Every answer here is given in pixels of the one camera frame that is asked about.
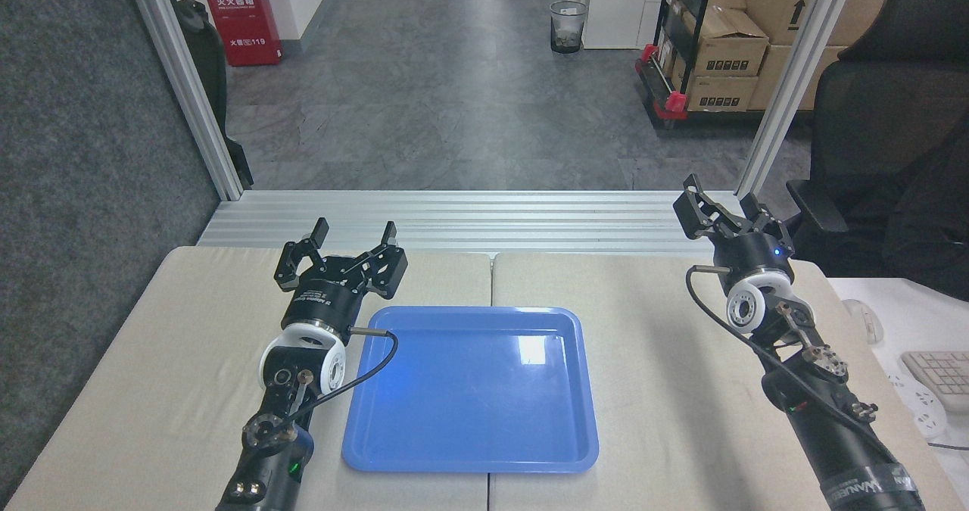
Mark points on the ribbed aluminium platform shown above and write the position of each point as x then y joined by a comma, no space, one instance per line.
469,219

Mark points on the white computer mouse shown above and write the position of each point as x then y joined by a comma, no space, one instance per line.
864,320

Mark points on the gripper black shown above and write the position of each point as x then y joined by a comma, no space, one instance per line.
749,257
324,299

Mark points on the white side desk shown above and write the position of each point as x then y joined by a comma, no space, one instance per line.
908,322

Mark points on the plain brown cardboard box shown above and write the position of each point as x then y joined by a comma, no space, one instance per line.
772,76

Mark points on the black office chair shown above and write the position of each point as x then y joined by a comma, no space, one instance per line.
886,117

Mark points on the grey felt partition panel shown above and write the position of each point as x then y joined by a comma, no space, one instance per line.
83,193

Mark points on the blue plastic tray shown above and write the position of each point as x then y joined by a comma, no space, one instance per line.
469,397

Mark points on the white cabinet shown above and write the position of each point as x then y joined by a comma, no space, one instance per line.
613,11

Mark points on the silver aluminium post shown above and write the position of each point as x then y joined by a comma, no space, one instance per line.
795,79
189,95

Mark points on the large cardboard box with arrow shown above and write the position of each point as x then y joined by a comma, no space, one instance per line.
787,0

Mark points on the white keyboard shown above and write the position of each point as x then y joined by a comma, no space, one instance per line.
942,375

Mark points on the red fire extinguisher box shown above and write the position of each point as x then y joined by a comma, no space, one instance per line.
242,19

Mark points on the cardboard box with black labels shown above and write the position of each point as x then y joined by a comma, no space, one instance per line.
727,45

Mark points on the black mesh waste bin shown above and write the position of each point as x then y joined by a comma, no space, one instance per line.
568,26

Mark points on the white power strip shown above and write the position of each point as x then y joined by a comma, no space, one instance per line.
920,405

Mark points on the flat cardboard box with labels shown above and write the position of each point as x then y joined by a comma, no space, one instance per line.
719,93

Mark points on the black cart with red corners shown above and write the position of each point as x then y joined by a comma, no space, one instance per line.
674,106

